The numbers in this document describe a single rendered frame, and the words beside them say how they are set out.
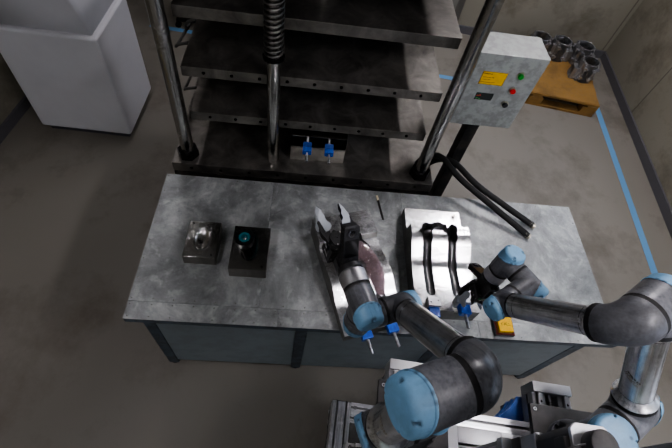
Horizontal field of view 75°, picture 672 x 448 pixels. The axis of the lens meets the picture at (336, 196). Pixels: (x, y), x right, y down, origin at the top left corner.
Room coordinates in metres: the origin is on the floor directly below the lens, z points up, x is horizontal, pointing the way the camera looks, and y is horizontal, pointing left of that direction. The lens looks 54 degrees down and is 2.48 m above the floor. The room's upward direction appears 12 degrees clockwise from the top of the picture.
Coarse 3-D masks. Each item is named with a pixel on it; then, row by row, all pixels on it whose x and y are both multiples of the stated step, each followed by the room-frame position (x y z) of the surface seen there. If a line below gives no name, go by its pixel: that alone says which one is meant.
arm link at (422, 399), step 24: (432, 360) 0.28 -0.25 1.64; (456, 360) 0.28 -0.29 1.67; (408, 384) 0.22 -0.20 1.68; (432, 384) 0.22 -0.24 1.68; (456, 384) 0.23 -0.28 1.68; (384, 408) 0.23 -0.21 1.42; (408, 408) 0.18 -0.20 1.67; (432, 408) 0.19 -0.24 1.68; (456, 408) 0.20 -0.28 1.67; (480, 408) 0.21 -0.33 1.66; (360, 432) 0.19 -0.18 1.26; (384, 432) 0.18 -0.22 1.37; (408, 432) 0.15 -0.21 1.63; (432, 432) 0.15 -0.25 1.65
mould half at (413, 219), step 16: (416, 224) 1.08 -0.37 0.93; (448, 224) 1.17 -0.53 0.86; (416, 240) 1.01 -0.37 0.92; (464, 240) 1.05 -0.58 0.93; (416, 256) 0.95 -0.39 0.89; (432, 256) 0.96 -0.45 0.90; (464, 256) 0.99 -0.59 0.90; (416, 272) 0.88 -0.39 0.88; (448, 272) 0.91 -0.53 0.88; (464, 272) 0.92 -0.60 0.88; (416, 288) 0.80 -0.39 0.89; (448, 288) 0.83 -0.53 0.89; (448, 304) 0.76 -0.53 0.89
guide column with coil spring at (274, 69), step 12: (276, 0) 1.38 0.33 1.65; (276, 12) 1.38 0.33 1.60; (276, 24) 1.38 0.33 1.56; (276, 72) 1.38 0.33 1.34; (276, 84) 1.38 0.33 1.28; (276, 96) 1.38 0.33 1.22; (276, 108) 1.38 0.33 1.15; (276, 120) 1.38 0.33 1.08; (276, 132) 1.38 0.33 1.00; (276, 144) 1.38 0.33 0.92; (276, 156) 1.38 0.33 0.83
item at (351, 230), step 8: (344, 224) 0.61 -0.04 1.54; (352, 224) 0.62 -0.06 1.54; (344, 232) 0.59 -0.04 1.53; (352, 232) 0.60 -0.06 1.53; (344, 240) 0.58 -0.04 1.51; (352, 240) 0.59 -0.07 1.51; (344, 248) 0.57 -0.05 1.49; (352, 248) 0.58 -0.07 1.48; (344, 256) 0.56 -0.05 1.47; (352, 256) 0.57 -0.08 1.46
